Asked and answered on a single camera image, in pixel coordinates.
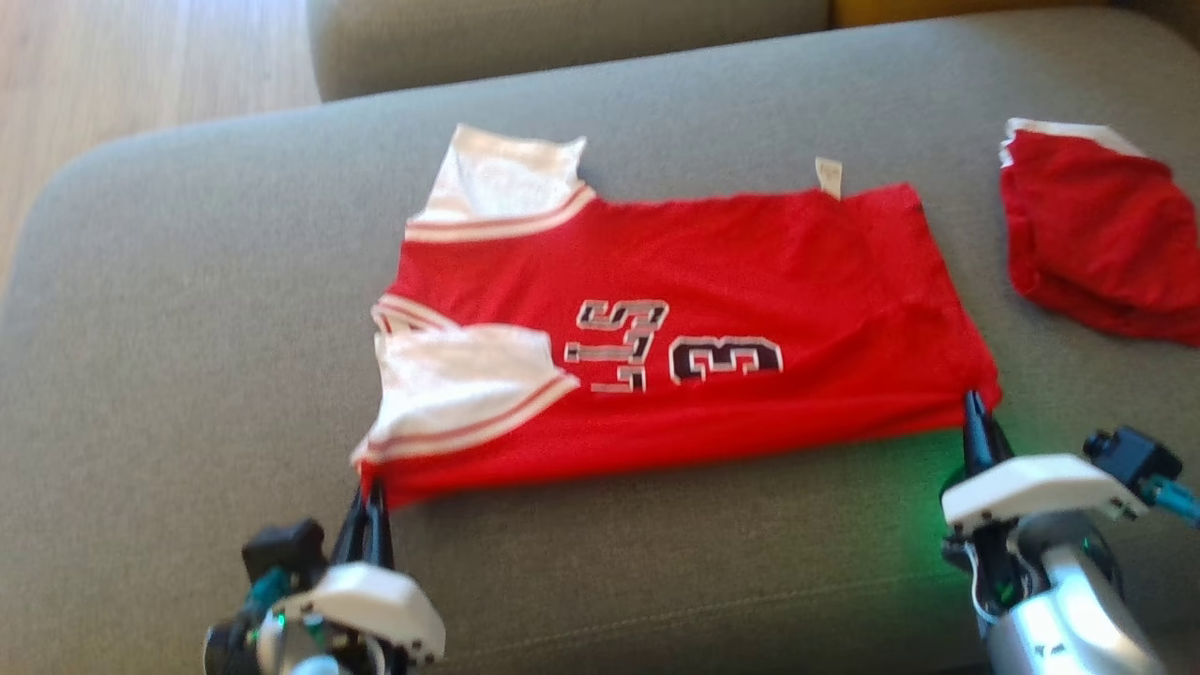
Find grey sofa back cushion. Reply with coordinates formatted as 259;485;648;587
306;0;836;103

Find yellow cushion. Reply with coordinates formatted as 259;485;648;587
832;0;1112;29

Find red jersey with white sleeves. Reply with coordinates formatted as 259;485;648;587
351;122;1003;513

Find red shorts with white stripe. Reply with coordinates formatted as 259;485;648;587
997;116;1200;349

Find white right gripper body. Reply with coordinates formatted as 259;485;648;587
941;454;1151;529

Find black cable with teal plug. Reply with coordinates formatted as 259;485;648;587
242;566;290;615
1147;472;1200;528

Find grey sofa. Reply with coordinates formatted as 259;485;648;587
0;7;1200;675

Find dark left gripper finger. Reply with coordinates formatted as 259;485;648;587
332;482;371;566
367;479;396;566

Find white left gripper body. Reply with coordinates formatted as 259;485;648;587
272;562;447;668

